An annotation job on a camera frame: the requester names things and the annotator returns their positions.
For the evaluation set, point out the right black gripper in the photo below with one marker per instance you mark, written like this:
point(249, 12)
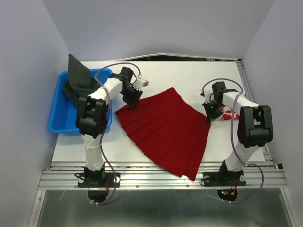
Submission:
point(210, 116)

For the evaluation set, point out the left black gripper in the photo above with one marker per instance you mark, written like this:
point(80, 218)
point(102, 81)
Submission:
point(134, 101)

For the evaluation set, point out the white red poppy skirt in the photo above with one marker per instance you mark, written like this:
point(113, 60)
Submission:
point(226, 113)

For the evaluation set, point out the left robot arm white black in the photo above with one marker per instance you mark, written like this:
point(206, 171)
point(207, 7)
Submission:
point(93, 113)

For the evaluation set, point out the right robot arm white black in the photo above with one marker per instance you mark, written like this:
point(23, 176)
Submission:
point(255, 129)

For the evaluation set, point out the dark grey dotted skirt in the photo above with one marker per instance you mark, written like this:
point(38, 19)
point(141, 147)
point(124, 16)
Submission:
point(80, 81)

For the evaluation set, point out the blue plastic bin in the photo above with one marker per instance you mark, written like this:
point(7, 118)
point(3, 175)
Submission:
point(63, 112)

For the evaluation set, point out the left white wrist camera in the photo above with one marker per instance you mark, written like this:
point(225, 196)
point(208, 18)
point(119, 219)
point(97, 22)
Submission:
point(140, 83)

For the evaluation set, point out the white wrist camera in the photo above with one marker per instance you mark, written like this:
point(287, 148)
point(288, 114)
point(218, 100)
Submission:
point(140, 83)
point(208, 95)

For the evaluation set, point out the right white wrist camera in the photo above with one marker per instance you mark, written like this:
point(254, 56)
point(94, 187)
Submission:
point(208, 95)

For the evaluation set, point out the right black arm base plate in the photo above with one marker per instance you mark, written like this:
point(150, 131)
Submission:
point(216, 179)

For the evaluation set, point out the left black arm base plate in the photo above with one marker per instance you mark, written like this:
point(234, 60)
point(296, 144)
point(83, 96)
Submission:
point(96, 181)

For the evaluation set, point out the aluminium frame rail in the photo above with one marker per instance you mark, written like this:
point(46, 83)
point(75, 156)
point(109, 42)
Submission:
point(145, 175)

